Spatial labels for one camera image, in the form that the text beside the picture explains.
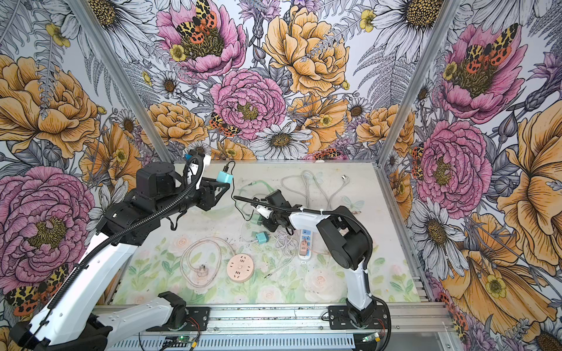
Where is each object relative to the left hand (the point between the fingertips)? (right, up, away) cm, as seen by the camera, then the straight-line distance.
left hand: (222, 192), depth 65 cm
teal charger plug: (+9, -20, +27) cm, 35 cm away
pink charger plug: (+25, -23, +19) cm, 39 cm away
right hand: (+11, -15, +32) cm, 36 cm away
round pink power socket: (+1, -29, +18) cm, 34 cm away
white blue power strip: (+27, -19, +27) cm, 43 cm away
